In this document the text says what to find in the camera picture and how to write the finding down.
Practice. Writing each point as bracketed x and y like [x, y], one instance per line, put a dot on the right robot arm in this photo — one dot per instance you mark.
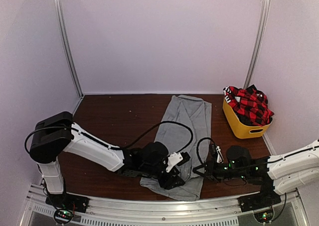
[275, 174]

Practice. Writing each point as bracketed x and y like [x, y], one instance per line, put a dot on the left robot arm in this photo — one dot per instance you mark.
[59, 133]

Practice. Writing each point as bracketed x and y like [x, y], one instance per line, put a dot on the front aluminium rail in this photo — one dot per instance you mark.
[224, 211]

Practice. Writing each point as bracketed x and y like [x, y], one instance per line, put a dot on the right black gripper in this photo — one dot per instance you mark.
[210, 172]

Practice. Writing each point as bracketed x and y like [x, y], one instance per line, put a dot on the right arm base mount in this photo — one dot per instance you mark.
[258, 201]

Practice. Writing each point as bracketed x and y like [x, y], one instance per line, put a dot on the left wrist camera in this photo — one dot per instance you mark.
[176, 159]

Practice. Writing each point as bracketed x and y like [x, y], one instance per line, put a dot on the aluminium frame post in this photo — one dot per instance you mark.
[66, 47]
[265, 8]

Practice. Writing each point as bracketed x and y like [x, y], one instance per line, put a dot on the right circuit board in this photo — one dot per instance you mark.
[264, 217]

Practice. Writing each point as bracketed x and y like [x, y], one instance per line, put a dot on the right aluminium frame post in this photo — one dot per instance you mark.
[265, 8]

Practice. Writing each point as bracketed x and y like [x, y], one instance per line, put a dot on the circuit board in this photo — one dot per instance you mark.
[63, 216]
[264, 217]

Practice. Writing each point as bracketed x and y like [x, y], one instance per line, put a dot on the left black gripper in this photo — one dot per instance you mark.
[168, 182]

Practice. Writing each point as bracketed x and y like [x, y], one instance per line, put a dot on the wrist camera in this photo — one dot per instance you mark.
[216, 153]
[176, 159]

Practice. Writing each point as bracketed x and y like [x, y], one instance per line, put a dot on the left aluminium frame post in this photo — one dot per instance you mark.
[66, 47]

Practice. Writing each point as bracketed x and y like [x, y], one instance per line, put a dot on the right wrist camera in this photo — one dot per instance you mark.
[216, 153]

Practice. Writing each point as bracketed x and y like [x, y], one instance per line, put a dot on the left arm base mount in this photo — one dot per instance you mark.
[73, 203]

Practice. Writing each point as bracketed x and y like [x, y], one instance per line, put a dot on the left circuit board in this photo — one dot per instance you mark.
[63, 216]

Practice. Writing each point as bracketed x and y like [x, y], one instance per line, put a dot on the yellow plastic bin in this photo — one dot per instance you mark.
[240, 130]

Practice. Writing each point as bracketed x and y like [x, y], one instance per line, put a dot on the red black plaid shirt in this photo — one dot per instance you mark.
[250, 105]

